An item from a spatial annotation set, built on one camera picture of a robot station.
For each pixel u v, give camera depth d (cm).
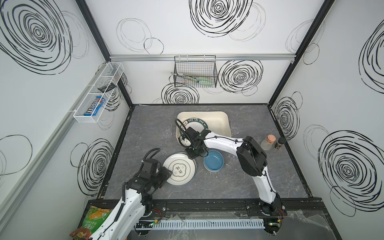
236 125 102
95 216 68
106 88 75
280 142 90
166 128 102
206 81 87
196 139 69
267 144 91
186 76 85
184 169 86
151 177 64
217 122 109
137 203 54
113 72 95
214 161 85
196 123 106
